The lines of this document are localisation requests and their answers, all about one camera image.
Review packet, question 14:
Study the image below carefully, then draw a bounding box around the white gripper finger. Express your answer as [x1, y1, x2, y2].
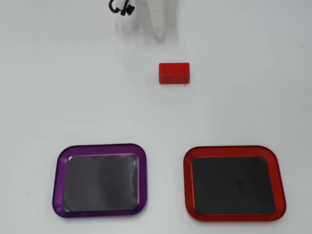
[137, 0, 173, 39]

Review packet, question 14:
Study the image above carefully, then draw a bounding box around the red textured block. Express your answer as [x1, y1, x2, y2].
[158, 62, 190, 85]

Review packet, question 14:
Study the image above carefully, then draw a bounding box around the black screw knob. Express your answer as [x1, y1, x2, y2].
[119, 4, 136, 17]

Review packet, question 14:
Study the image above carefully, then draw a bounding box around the purple metal tray black mat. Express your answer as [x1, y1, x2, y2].
[52, 143, 149, 219]

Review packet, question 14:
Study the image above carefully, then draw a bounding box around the red metal tray black mat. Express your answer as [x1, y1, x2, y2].
[183, 145, 287, 222]

